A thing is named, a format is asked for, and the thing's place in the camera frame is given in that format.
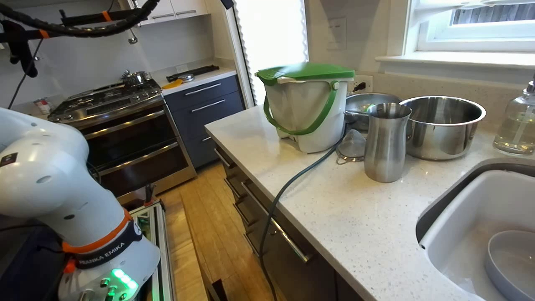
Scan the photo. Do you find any white plastic sink tub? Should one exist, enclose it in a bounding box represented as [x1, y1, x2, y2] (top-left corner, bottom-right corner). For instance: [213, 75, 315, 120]
[417, 167, 535, 301]

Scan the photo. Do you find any yellow flat item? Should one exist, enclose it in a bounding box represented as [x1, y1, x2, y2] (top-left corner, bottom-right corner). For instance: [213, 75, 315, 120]
[160, 78, 186, 92]

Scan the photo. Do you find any small stainless steel bowl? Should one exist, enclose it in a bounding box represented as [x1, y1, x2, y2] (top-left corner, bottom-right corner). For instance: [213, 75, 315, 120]
[342, 92, 399, 133]

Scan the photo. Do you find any tall stainless steel pitcher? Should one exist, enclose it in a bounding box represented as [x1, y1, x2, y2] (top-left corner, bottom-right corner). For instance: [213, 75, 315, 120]
[362, 100, 414, 184]

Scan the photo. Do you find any black bar with orange tape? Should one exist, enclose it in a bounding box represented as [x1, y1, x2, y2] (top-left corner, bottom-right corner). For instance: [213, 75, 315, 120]
[0, 6, 135, 80]

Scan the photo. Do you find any metal frame rail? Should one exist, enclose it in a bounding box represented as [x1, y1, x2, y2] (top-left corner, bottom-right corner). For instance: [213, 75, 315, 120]
[130, 202, 175, 301]

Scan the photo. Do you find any large stainless steel bowl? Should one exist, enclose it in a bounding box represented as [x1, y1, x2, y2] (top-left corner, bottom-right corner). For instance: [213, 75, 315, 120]
[399, 93, 487, 162]

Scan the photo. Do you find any stainless steel oven range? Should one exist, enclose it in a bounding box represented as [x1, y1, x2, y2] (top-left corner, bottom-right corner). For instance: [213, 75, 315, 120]
[46, 70, 197, 205]

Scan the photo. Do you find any small red white item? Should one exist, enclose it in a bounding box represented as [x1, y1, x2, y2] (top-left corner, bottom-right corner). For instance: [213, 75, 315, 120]
[31, 97, 53, 115]

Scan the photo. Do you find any metal wall hook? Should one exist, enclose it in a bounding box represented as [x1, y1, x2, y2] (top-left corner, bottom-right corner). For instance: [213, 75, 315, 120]
[125, 21, 140, 46]

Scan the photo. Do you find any metal mesh strainer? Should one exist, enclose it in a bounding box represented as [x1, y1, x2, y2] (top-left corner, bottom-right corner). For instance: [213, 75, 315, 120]
[334, 130, 367, 165]

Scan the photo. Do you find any black robot stand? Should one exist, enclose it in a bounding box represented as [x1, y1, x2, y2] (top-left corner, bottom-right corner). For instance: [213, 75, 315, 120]
[0, 222, 64, 301]

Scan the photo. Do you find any dark counter base cabinet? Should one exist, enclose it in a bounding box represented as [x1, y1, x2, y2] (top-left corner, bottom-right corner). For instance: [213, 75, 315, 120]
[210, 138, 364, 301]

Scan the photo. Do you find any metal kettle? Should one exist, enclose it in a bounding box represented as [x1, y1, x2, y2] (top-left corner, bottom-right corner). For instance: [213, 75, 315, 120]
[120, 68, 150, 90]

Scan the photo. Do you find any white bin with green lid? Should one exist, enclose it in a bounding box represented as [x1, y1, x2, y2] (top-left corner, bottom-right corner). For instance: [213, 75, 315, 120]
[253, 62, 357, 155]

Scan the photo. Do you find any clear glass soap bottle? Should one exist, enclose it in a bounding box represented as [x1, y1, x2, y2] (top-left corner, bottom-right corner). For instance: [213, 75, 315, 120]
[492, 77, 535, 155]

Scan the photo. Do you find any dark green cable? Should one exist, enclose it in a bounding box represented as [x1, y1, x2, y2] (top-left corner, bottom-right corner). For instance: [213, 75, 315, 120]
[255, 140, 344, 301]

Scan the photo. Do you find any white framed window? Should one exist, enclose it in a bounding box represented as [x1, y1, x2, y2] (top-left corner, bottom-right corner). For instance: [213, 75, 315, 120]
[374, 0, 535, 85]

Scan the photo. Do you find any grey bowl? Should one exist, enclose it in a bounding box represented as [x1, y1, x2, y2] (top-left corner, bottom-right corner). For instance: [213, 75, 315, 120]
[482, 229, 535, 301]

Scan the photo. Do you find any black flat pan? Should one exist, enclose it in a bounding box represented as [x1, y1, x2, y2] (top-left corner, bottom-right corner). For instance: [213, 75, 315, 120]
[165, 63, 222, 83]

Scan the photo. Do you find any white wall outlet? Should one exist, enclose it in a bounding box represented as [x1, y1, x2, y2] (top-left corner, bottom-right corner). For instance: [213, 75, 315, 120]
[349, 73, 374, 95]

